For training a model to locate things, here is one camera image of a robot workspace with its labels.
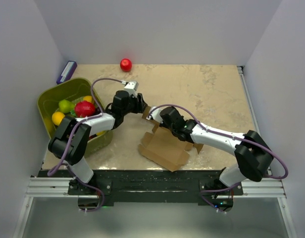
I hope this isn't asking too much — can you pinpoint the purple white small box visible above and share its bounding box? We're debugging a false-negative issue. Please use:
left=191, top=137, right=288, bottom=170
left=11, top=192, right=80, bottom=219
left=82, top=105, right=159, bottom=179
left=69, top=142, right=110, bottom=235
left=56, top=60, right=77, bottom=85

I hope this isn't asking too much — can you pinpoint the green pear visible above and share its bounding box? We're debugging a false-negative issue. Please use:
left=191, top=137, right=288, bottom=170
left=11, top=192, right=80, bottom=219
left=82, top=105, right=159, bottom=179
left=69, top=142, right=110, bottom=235
left=58, top=100, right=75, bottom=114

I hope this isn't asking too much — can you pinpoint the red dragon fruit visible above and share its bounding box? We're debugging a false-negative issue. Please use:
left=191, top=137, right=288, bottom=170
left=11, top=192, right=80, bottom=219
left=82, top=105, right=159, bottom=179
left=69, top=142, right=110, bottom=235
left=74, top=101, right=96, bottom=118

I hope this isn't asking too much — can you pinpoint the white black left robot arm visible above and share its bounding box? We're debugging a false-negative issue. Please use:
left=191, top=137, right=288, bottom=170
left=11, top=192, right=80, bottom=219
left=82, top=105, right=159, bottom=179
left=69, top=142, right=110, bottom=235
left=48, top=90, right=148, bottom=194

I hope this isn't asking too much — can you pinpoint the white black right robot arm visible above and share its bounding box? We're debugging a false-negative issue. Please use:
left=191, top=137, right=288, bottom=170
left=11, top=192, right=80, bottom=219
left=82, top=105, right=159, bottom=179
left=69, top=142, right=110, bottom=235
left=146, top=106, right=273, bottom=195

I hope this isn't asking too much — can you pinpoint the red apple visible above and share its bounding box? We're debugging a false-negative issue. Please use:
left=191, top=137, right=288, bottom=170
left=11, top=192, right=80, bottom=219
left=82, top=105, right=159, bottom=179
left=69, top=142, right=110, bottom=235
left=120, top=58, right=132, bottom=72

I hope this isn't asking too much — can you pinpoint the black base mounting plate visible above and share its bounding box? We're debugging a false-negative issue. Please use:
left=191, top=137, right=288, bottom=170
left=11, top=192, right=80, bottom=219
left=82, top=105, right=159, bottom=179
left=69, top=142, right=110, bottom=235
left=53, top=170, right=243, bottom=212

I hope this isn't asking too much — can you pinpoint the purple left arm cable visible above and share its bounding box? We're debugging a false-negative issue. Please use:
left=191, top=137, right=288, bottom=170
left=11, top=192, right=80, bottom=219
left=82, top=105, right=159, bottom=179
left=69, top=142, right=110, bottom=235
left=47, top=78, right=128, bottom=177

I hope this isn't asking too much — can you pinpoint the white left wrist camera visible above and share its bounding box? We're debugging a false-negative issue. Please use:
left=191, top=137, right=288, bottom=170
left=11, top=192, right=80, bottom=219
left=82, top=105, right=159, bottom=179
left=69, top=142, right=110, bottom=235
left=124, top=81, right=139, bottom=97

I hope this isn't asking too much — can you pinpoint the small orange fruit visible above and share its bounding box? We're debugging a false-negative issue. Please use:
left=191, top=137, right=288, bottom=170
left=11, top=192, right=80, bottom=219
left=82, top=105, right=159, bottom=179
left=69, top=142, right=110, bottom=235
left=83, top=96, right=94, bottom=104

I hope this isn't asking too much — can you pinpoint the brown cardboard paper box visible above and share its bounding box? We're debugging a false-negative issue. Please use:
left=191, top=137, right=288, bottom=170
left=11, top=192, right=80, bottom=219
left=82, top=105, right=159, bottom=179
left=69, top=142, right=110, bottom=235
left=138, top=105, right=203, bottom=172

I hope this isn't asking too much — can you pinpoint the yellow lemon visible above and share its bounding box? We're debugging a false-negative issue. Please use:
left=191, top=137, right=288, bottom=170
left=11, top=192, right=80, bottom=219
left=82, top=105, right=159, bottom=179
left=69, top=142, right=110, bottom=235
left=51, top=111, right=65, bottom=126

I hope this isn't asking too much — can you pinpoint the olive green plastic bin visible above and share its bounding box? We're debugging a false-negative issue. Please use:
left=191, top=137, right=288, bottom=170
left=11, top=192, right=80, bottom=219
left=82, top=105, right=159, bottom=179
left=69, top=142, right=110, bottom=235
left=37, top=78, right=113, bottom=157

